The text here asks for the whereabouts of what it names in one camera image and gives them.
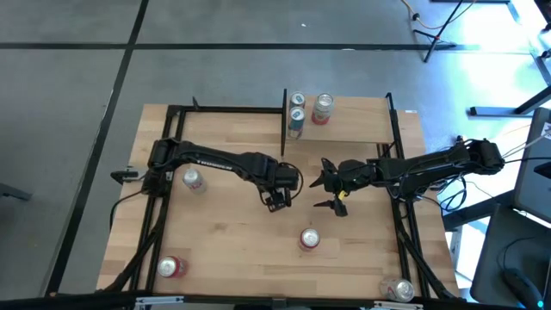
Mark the blue slim beverage can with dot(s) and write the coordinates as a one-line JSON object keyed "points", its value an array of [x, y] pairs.
{"points": [[296, 122]]}

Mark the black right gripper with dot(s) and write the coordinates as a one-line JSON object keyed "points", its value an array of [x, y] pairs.
{"points": [[351, 176]]}

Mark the wooden shelf board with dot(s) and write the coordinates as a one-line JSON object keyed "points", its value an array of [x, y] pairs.
{"points": [[361, 120]]}

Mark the black horizontal frame beam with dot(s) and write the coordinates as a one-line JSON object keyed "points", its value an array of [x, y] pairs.
{"points": [[86, 302]]}

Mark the black desk foot bar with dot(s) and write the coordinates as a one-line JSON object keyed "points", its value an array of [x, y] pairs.
{"points": [[495, 112]]}

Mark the white and red soda can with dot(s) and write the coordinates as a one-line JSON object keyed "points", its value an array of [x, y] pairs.
{"points": [[322, 108], [194, 181]]}

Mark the dark grey computer case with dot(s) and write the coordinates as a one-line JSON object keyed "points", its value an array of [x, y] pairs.
{"points": [[534, 172]]}

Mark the pale silver soda can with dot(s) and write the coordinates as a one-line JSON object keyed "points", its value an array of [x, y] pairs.
{"points": [[397, 289]]}

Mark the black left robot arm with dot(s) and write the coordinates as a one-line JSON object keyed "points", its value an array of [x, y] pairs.
{"points": [[206, 157]]}

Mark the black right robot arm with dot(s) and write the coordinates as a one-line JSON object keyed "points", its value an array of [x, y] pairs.
{"points": [[422, 165]]}

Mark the black metal table frame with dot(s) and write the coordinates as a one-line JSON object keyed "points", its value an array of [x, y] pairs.
{"points": [[232, 109]]}

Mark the silver metal bracket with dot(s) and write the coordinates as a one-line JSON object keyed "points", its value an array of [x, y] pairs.
{"points": [[159, 300], [398, 306]]}

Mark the grey metal stand bar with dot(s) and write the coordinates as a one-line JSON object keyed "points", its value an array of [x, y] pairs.
{"points": [[540, 64]]}

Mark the dark grey side desk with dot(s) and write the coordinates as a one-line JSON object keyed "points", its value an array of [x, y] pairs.
{"points": [[495, 267]]}

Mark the black desk support bar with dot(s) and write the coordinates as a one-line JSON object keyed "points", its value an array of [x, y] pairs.
{"points": [[473, 213]]}

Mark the grey chair foot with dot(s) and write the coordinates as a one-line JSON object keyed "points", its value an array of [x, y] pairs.
{"points": [[15, 192]]}

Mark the black computer mouse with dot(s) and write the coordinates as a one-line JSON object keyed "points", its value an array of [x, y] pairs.
{"points": [[523, 288]]}

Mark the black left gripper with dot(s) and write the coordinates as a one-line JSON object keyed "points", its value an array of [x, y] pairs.
{"points": [[284, 178]]}

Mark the grey can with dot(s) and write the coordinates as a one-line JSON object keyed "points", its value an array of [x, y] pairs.
{"points": [[297, 100]]}

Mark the black tripod stand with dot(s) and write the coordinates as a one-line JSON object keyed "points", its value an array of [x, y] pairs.
{"points": [[435, 39]]}

